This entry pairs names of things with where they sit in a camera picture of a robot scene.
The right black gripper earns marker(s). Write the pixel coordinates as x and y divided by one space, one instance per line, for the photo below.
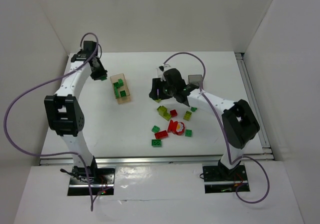
156 90

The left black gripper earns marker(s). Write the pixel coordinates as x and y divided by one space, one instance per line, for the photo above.
99 74

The green lego plate stack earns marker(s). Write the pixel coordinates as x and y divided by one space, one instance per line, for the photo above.
116 90

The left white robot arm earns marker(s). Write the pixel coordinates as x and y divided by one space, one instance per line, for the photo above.
64 113

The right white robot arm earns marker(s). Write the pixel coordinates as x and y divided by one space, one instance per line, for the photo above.
236 118

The lime stepped lego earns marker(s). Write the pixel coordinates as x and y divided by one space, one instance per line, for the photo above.
163 112

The clear plastic container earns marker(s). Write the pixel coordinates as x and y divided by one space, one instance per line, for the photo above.
161 70

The small red square lego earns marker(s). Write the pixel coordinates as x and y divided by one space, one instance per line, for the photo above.
173 113

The green lego under plate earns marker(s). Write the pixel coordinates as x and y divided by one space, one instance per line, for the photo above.
123 93

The small green lego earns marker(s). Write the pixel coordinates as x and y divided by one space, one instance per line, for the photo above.
155 129

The grey translucent container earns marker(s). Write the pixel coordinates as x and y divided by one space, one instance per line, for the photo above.
195 79

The lime lego right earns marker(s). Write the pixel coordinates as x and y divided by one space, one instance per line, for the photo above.
187 115

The red flower lego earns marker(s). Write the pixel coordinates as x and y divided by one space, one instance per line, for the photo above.
176 127

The red rectangular lego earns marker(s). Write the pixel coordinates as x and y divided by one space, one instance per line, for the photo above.
161 135

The green flat lego front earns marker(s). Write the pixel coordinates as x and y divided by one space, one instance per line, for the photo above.
156 143

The aluminium rail front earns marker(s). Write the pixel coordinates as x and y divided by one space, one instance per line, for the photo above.
136 160

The aluminium rail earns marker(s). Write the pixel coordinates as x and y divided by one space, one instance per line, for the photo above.
267 150
136 160

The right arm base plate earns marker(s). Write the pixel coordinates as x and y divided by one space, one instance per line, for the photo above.
215 182

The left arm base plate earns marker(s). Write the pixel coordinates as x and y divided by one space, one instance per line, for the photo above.
103 183

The aluminium rail right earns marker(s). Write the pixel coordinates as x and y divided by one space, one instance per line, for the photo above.
267 150

